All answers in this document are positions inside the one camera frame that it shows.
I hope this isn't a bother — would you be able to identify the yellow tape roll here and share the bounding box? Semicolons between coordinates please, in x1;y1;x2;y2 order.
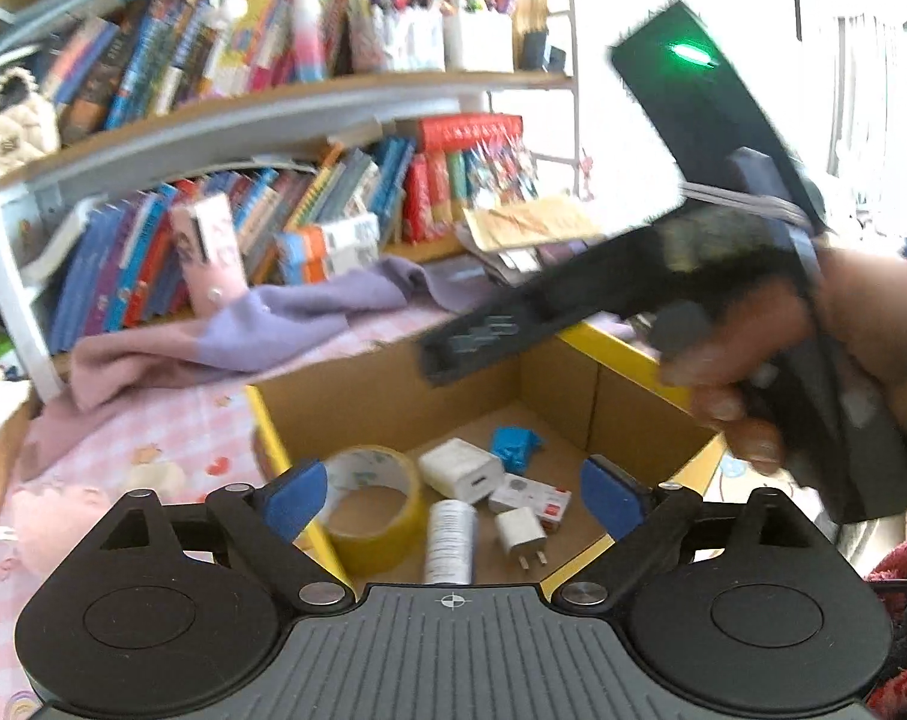
314;444;426;578

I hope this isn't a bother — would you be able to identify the small cylindrical bottle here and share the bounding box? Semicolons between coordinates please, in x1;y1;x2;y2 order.
424;499;479;586

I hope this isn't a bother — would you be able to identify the large white charger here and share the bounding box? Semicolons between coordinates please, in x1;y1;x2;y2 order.
418;439;507;503

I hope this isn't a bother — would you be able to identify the row of red books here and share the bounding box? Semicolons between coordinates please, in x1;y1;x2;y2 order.
401;114;540;245

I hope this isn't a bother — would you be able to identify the blue wrapper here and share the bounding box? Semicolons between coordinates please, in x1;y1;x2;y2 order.
489;426;546;475

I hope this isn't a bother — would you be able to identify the row of colourful books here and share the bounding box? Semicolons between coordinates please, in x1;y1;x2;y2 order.
44;135;417;353
41;0;365;130

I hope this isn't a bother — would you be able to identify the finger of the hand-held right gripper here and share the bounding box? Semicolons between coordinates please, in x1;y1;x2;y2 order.
418;289;584;389

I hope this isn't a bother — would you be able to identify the pink checked tablecloth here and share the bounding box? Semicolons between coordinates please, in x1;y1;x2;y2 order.
0;367;335;720

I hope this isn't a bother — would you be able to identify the pink and purple scarf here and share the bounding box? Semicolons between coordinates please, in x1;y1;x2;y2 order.
19;255;515;466

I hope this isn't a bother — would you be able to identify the white and wood bookshelf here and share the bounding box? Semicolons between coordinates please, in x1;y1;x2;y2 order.
0;0;582;400

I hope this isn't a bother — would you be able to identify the white box with red label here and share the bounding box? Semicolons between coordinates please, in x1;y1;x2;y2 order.
487;474;573;535

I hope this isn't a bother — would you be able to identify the orange and white carton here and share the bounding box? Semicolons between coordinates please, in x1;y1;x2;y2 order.
275;214;383;286

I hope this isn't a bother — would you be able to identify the small white plug charger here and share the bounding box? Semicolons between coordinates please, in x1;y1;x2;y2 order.
494;506;551;569

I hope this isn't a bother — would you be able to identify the shallow cardboard tray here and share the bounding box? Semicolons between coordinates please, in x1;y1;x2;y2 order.
0;397;35;533

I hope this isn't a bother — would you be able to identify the fleece garment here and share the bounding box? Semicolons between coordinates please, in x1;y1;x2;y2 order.
862;532;907;720

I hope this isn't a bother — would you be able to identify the person's right hand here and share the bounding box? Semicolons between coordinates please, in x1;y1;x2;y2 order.
657;249;907;472

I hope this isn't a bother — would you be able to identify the pink fluffy plush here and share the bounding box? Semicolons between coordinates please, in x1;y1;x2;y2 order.
10;484;119;580

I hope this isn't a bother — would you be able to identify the brown paper envelope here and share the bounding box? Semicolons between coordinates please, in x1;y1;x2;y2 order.
461;195;600;252

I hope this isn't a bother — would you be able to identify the pink pencil case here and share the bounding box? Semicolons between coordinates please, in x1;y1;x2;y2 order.
170;193;246;316

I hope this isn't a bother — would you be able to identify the cardboard box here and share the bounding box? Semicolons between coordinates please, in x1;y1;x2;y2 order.
245;319;728;601

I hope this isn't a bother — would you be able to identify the white pen holder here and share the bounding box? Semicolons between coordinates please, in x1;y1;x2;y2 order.
445;7;515;74
382;6;447;73

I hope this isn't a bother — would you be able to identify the small black box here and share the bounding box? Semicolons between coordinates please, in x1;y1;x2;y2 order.
521;30;569;70

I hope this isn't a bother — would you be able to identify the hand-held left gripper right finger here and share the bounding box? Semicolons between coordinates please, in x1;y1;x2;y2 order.
558;454;818;610

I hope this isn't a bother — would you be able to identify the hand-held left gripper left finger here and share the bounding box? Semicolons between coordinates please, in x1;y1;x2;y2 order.
94;459;356;610

